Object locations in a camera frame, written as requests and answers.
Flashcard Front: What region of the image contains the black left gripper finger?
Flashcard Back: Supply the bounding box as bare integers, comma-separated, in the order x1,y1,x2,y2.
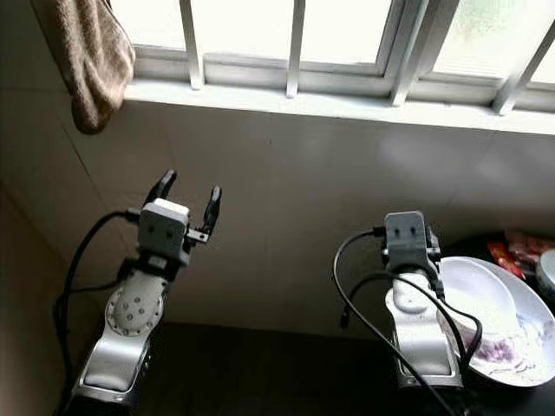
146,169,180,205
202,185,224,235

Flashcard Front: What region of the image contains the white floral plate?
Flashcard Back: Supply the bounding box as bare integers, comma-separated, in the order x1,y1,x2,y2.
434,256,555,388

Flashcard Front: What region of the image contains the red snack packet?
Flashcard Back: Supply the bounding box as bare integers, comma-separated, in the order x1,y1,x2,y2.
486,230,555,278

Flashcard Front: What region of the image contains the grey steel pot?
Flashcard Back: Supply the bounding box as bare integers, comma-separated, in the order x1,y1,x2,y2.
536,250,555,300

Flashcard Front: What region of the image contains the white window bar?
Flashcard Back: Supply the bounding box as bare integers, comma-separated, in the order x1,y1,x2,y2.
492,22,555,115
390,0,430,107
286,0,309,99
180,0,205,90

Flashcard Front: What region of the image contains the brown hanging towel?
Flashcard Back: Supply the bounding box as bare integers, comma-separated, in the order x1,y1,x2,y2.
30,0,137,135

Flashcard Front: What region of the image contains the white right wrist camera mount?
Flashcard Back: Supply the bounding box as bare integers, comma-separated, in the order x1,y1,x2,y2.
384,211,430,270

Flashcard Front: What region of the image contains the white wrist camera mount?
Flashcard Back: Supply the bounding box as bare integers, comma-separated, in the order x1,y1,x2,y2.
136,198,192,261
384,211,430,270

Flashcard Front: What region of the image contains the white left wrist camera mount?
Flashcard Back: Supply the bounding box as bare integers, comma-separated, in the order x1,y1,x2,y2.
136,198,192,261

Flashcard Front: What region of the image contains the white window frame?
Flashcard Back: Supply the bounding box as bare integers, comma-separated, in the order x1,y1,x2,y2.
113,0,555,118

